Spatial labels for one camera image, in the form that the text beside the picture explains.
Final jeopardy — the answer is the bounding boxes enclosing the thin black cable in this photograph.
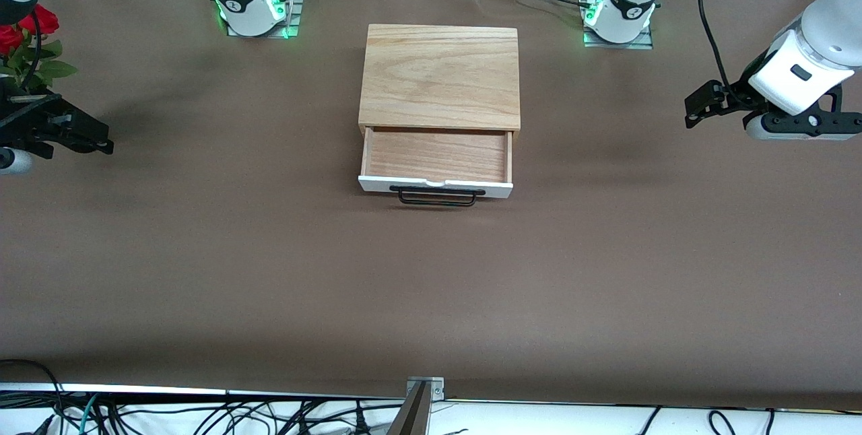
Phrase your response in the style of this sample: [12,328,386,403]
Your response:
[638,406,665,435]
[707,409,739,435]

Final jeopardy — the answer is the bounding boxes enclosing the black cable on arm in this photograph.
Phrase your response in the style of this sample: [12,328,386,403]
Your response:
[24,11,43,96]
[696,0,735,92]

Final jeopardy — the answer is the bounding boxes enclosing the light wooden cabinet box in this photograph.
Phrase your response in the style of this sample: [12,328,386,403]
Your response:
[358,24,523,147]

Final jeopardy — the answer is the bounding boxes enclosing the brown table cloth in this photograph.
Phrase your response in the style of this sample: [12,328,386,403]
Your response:
[0,0,862,410]

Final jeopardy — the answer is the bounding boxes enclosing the grey metal pole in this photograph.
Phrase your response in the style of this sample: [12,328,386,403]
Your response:
[386,381,432,435]

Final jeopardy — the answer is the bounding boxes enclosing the small metal corner bracket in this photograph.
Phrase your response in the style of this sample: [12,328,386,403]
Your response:
[405,376,445,402]

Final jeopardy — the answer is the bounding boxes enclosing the black looped cable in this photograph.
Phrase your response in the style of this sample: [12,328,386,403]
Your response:
[0,358,65,415]

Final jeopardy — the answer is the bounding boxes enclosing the white-front drawer with black handle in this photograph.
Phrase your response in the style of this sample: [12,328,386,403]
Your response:
[358,127,515,208]

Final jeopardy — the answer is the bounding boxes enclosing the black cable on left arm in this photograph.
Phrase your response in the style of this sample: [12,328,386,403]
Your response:
[696,0,735,92]

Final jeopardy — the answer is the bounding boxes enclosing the metal base plate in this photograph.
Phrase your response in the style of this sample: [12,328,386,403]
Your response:
[583,26,654,51]
[226,0,305,39]

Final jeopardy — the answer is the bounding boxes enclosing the green cable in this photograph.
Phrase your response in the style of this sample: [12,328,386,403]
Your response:
[78,395,102,435]

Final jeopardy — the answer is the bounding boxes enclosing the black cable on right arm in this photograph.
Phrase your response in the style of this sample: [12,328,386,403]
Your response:
[24,11,43,96]

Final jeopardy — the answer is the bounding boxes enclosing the red artificial rose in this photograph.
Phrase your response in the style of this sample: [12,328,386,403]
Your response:
[0,24,28,86]
[17,4,79,94]

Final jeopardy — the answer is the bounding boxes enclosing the tangled black cables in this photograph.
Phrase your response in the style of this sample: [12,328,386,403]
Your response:
[0,391,405,435]

